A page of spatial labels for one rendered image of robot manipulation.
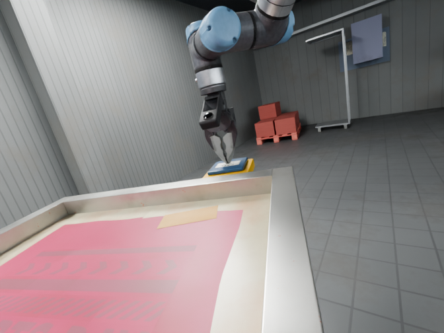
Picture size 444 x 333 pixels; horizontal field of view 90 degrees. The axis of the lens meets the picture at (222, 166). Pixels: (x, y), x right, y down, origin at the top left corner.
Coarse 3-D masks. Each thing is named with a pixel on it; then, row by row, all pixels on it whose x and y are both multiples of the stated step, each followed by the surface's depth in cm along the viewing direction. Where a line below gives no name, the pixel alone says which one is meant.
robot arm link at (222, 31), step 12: (216, 12) 43; (228, 12) 43; (240, 12) 48; (204, 24) 44; (216, 24) 43; (228, 24) 44; (240, 24) 46; (252, 24) 47; (204, 36) 45; (216, 36) 43; (228, 36) 44; (240, 36) 47; (252, 36) 48; (204, 48) 49; (216, 48) 46; (228, 48) 47; (240, 48) 50
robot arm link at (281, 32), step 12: (264, 0) 44; (276, 0) 43; (288, 0) 43; (252, 12) 48; (264, 12) 46; (276, 12) 45; (288, 12) 46; (264, 24) 48; (276, 24) 47; (288, 24) 50; (264, 36) 49; (276, 36) 50; (288, 36) 52; (252, 48) 52
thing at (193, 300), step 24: (240, 216) 36; (120, 240) 37; (144, 240) 35; (168, 240) 34; (192, 240) 32; (216, 240) 31; (192, 264) 27; (216, 264) 26; (192, 288) 24; (216, 288) 23; (168, 312) 21; (192, 312) 21
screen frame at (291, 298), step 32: (128, 192) 50; (160, 192) 47; (192, 192) 45; (224, 192) 44; (256, 192) 42; (288, 192) 32; (32, 224) 48; (288, 224) 25; (288, 256) 20; (288, 288) 17; (288, 320) 14; (320, 320) 14
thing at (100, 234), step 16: (80, 224) 48; (96, 224) 46; (112, 224) 44; (128, 224) 42; (48, 240) 43; (64, 240) 42; (80, 240) 40; (96, 240) 39; (112, 240) 38; (16, 256) 40; (32, 256) 39; (0, 272) 36
